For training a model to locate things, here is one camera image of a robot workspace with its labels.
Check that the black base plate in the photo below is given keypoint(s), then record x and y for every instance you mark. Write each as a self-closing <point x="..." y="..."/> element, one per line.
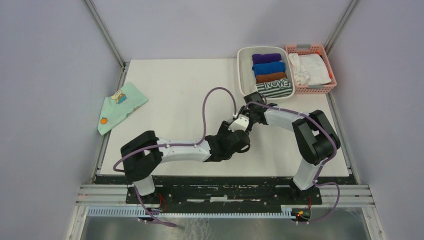
<point x="216" y="195"/>

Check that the aluminium frame rail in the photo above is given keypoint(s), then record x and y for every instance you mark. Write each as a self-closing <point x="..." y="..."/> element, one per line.
<point x="80" y="211"/>

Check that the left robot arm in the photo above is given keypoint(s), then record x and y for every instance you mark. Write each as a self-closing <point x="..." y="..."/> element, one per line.
<point x="142" y="155"/>

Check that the white slotted cable duct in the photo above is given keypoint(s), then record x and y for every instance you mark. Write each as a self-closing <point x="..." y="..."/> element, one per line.
<point x="139" y="212"/>

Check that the purple rolled towel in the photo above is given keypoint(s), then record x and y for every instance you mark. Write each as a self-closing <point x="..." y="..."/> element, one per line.
<point x="266" y="58"/>

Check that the blue rolled towel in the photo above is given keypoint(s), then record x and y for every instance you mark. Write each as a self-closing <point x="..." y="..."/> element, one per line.
<point x="268" y="68"/>

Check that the pink plastic basket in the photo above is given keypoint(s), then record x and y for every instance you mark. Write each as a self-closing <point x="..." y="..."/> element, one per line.
<point x="306" y="50"/>

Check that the mint green cartoon towel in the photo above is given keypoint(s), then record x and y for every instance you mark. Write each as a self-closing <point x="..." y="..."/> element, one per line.
<point x="119" y="106"/>

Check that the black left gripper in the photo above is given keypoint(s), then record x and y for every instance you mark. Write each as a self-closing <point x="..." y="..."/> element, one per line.
<point x="224" y="129"/>

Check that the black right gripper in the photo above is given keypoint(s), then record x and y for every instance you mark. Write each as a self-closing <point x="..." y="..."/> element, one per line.
<point x="250" y="127"/>

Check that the white cloth in basket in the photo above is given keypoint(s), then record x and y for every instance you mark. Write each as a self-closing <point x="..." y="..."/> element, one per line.
<point x="309" y="69"/>

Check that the brown rolled towel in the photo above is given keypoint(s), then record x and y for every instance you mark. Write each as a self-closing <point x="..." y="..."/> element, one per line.
<point x="264" y="78"/>

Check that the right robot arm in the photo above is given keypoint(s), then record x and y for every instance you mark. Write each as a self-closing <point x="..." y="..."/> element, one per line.
<point x="316" y="139"/>

